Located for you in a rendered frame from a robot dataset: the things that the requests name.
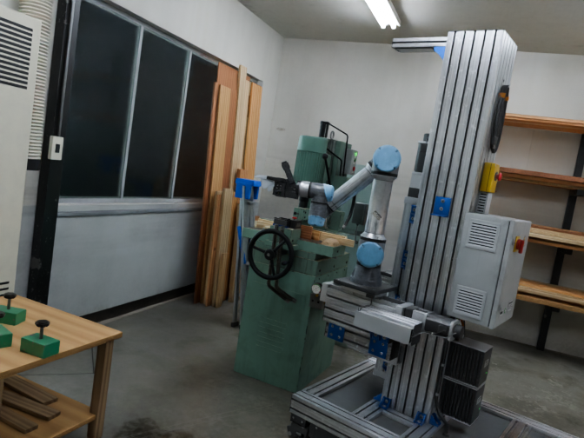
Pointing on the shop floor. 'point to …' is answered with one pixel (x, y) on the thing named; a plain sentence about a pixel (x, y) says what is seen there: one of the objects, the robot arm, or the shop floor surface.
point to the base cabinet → (283, 331)
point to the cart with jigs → (16, 335)
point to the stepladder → (249, 192)
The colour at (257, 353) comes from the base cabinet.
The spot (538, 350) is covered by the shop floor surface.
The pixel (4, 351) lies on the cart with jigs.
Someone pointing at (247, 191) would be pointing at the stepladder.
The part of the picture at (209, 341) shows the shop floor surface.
